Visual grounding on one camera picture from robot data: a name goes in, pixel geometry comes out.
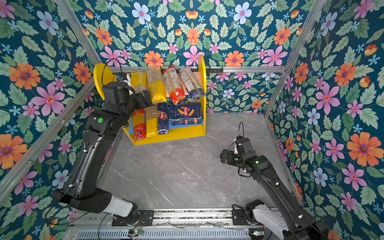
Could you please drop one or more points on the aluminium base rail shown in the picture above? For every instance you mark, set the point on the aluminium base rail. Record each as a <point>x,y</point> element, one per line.
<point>179,218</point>

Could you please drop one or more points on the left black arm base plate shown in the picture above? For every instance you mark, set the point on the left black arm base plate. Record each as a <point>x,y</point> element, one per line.
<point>143,218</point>

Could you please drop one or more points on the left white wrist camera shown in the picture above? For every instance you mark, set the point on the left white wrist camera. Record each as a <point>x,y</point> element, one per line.
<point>125,78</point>

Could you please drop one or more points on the blue Barilla rigatoni bag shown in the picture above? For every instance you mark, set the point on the blue Barilla rigatoni bag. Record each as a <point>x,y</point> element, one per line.
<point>186,114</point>

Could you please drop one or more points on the blue Barilla spaghetti box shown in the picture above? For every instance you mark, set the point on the blue Barilla spaghetti box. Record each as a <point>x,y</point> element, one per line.
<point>163,118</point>

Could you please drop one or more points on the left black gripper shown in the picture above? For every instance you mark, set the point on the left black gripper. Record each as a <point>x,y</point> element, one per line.
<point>142,101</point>

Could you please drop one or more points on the yellow shelf unit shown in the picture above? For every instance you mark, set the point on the yellow shelf unit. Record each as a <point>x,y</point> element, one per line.
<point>103,74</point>

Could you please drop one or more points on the white vented cable duct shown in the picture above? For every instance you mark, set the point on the white vented cable duct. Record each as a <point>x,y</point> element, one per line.
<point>164,234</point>

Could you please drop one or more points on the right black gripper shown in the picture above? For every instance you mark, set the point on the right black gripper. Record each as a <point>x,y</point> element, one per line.
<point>230,155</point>

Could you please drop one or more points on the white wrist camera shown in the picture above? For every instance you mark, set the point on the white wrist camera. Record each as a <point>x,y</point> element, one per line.
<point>235,149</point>
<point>125,78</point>

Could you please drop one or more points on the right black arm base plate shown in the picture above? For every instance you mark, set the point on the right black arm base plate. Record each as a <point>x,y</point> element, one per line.
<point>243,216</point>

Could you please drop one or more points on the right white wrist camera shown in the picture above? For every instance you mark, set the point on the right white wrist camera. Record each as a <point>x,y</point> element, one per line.
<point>235,149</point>

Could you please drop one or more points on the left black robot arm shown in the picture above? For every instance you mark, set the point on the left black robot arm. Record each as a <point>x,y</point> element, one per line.
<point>81,191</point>

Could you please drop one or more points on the yellow Pastatime bag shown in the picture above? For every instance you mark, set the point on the yellow Pastatime bag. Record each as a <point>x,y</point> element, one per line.
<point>139,81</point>
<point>156,86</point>

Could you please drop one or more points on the red ended spaghetti bag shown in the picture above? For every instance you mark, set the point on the red ended spaghetti bag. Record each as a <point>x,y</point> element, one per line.
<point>173,85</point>

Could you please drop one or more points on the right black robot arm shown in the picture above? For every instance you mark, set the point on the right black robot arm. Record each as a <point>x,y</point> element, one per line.
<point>293,222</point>

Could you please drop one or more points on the yellow spaghetti bag with barcode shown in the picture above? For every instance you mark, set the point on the yellow spaghetti bag with barcode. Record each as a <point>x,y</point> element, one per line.
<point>151,121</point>

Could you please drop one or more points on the black bracket on back rail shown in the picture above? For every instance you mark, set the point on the black bracket on back rail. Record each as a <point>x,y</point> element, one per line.
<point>209,70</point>

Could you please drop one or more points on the clear blue white spaghetti bag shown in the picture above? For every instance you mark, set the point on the clear blue white spaghetti bag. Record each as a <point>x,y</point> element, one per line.
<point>193,86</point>

